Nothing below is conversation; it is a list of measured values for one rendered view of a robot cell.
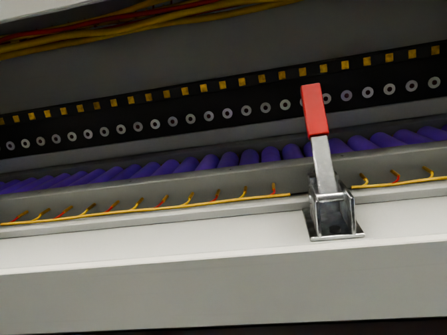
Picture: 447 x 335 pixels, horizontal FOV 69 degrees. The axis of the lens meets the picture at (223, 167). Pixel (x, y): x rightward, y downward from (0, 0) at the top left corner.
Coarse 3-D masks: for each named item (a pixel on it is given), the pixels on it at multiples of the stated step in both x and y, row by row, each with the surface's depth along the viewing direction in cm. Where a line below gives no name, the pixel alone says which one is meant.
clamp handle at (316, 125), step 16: (304, 96) 20; (320, 96) 20; (304, 112) 20; (320, 112) 20; (320, 128) 19; (320, 144) 19; (320, 160) 19; (320, 176) 18; (320, 192) 18; (336, 192) 18
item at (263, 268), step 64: (256, 128) 34; (0, 256) 22; (64, 256) 20; (128, 256) 19; (192, 256) 18; (256, 256) 17; (320, 256) 17; (384, 256) 16; (0, 320) 21; (64, 320) 20; (128, 320) 19; (192, 320) 19; (256, 320) 18; (320, 320) 18
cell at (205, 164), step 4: (208, 156) 32; (212, 156) 32; (216, 156) 33; (204, 160) 31; (208, 160) 31; (212, 160) 31; (216, 160) 32; (200, 164) 29; (204, 164) 29; (208, 164) 30; (212, 164) 30; (216, 164) 31; (196, 168) 29; (200, 168) 28; (204, 168) 28; (208, 168) 29; (212, 168) 29
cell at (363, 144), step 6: (354, 138) 30; (360, 138) 29; (366, 138) 30; (348, 144) 31; (354, 144) 29; (360, 144) 28; (366, 144) 27; (372, 144) 27; (354, 150) 29; (360, 150) 27
